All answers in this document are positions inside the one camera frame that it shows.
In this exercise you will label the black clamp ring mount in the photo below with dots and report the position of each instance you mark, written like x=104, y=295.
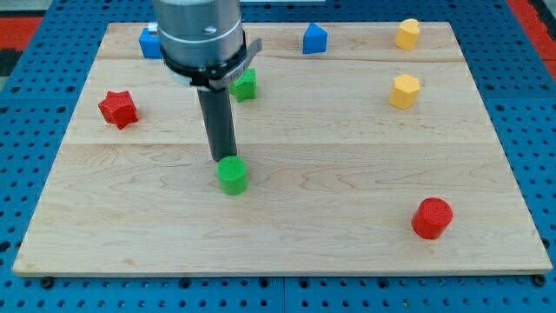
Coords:
x=204, y=65

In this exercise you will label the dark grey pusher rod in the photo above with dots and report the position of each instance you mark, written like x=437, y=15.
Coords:
x=218, y=120

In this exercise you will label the green star block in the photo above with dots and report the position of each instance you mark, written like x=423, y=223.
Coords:
x=245, y=87

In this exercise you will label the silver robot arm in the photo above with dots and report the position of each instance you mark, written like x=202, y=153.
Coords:
x=200, y=20

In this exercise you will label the red star block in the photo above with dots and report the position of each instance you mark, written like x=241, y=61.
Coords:
x=119, y=109

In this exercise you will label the light wooden board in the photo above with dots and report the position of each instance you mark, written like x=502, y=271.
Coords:
x=335, y=172

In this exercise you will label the green cylinder block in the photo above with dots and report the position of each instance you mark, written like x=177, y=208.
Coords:
x=232, y=173

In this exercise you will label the blue cube block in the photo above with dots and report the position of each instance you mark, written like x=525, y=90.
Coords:
x=150, y=45

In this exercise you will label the blue triangle block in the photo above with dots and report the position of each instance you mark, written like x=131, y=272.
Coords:
x=315, y=39

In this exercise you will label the yellow hexagon block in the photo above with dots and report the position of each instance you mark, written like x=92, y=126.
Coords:
x=404, y=92

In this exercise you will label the yellow heart block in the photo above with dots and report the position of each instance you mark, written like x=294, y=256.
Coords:
x=407, y=34

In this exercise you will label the red cylinder block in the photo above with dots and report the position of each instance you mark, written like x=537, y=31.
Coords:
x=432, y=218

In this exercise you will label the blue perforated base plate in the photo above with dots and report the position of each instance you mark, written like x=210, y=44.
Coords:
x=38, y=99

